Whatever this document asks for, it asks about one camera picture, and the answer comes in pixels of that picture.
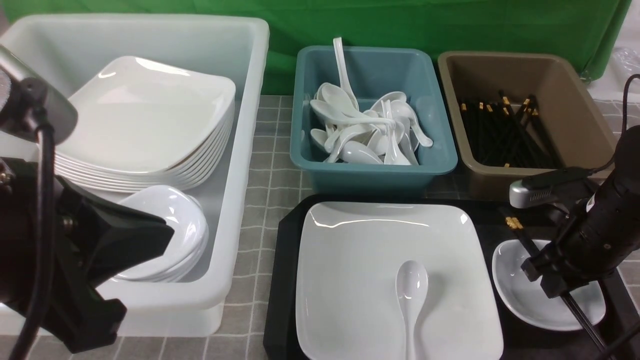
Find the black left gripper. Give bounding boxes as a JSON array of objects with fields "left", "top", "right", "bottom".
[{"left": 42, "top": 177, "right": 174, "bottom": 354}]

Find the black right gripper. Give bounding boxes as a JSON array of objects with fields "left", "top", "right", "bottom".
[{"left": 521, "top": 210, "right": 621, "bottom": 299}]

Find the small white square dish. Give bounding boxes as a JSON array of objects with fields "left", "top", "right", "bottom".
[{"left": 491, "top": 239, "right": 606, "bottom": 332}]

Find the white ceramic soup spoon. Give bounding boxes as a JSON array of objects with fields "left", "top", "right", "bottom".
[{"left": 395, "top": 260, "right": 429, "bottom": 360}]

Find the large white square plate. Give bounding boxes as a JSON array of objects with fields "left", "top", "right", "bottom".
[{"left": 295, "top": 202, "right": 505, "bottom": 360}]

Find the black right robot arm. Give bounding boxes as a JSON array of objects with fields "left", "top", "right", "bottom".
[{"left": 509, "top": 125, "right": 640, "bottom": 299}]

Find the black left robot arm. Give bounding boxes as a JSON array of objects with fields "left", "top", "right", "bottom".
[{"left": 0, "top": 157, "right": 174, "bottom": 354}]

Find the stack of small white dishes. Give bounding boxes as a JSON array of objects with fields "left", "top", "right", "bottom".
[{"left": 112, "top": 185, "right": 210, "bottom": 283}]

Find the stack of white square plates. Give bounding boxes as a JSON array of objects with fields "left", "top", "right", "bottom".
[{"left": 55, "top": 55, "right": 236, "bottom": 193}]

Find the pile of black chopsticks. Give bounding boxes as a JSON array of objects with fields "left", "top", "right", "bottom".
[{"left": 458, "top": 89, "right": 565, "bottom": 169}]

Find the brown plastic bin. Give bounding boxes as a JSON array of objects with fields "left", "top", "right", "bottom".
[{"left": 438, "top": 51, "right": 616, "bottom": 201}]

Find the grey checked tablecloth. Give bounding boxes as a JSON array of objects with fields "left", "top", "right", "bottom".
[{"left": 0, "top": 95, "right": 640, "bottom": 360}]

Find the pile of white spoons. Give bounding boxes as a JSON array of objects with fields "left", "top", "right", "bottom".
[{"left": 310, "top": 37, "right": 434, "bottom": 166}]

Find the green backdrop cloth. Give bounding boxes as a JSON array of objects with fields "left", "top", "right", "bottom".
[{"left": 1, "top": 0, "right": 631, "bottom": 95}]

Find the large white plastic tub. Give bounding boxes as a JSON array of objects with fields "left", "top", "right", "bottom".
[{"left": 1, "top": 13, "right": 269, "bottom": 338}]

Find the teal plastic bin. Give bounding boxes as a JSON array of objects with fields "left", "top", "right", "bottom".
[{"left": 289, "top": 45, "right": 458, "bottom": 197}]

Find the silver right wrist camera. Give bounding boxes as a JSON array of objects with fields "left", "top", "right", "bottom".
[{"left": 509, "top": 167, "right": 594, "bottom": 209}]

